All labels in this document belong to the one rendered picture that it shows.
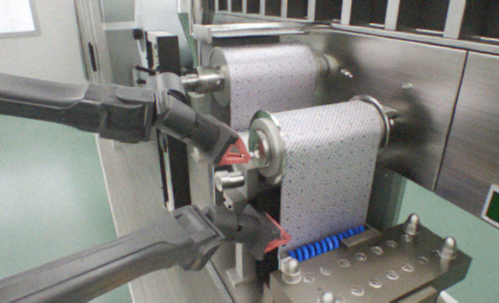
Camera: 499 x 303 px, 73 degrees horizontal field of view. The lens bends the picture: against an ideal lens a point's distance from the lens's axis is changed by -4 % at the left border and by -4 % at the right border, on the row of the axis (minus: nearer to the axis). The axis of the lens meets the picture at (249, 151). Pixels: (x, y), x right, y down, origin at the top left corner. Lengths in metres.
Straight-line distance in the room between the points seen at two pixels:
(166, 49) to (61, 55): 5.29
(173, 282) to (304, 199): 0.38
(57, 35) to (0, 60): 0.88
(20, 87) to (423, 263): 0.78
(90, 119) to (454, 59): 0.64
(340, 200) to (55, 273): 0.56
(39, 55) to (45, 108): 5.55
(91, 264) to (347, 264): 0.50
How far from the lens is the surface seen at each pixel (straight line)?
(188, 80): 0.83
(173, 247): 0.51
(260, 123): 0.66
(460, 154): 0.77
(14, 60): 6.17
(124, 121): 0.55
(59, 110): 0.57
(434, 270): 0.80
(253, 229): 0.65
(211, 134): 0.59
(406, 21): 0.88
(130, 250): 0.47
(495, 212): 0.76
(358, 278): 0.73
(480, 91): 0.73
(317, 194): 0.72
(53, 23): 6.06
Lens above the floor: 1.53
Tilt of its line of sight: 25 degrees down
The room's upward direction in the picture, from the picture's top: straight up
